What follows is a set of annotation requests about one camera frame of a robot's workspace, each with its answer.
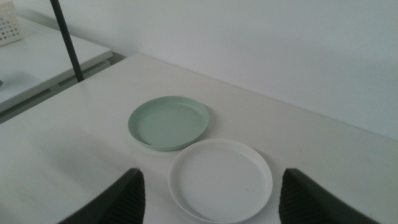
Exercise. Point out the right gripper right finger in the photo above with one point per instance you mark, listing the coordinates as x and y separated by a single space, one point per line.
303 202

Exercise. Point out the white side table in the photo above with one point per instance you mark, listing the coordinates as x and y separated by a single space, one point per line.
34 65

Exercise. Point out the white perforated basket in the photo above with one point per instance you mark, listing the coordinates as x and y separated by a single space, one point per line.
9 26

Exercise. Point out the white shallow bowl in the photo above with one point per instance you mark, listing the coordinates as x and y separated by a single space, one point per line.
220 183

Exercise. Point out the black slanted pole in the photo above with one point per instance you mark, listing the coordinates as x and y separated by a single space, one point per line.
66 40

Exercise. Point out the pale green shallow bowl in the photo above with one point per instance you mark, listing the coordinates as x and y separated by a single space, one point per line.
168 124

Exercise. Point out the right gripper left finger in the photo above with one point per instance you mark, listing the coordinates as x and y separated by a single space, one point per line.
122 202

